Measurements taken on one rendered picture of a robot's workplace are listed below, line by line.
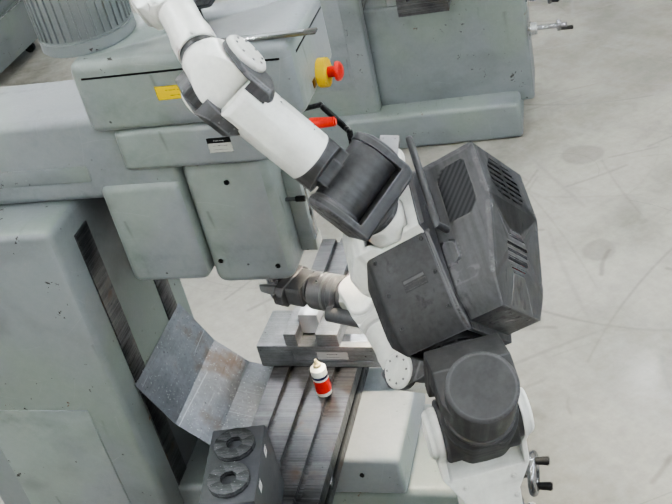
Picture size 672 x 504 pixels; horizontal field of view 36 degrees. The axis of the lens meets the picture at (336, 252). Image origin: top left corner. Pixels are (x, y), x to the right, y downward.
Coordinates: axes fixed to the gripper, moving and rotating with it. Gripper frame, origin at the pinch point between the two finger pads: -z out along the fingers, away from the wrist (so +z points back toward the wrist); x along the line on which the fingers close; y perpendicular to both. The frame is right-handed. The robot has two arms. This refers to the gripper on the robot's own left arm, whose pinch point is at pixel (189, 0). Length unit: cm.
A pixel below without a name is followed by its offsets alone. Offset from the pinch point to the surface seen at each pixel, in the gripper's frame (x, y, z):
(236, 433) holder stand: -11, -89, -17
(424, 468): 25, -113, -54
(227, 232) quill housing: -6, -46, -21
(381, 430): 17, -101, -51
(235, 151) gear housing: 2.1, -29.9, -7.0
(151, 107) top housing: -12.2, -18.5, -3.0
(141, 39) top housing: -12.1, -4.6, -5.2
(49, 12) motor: -27.4, 3.0, 1.1
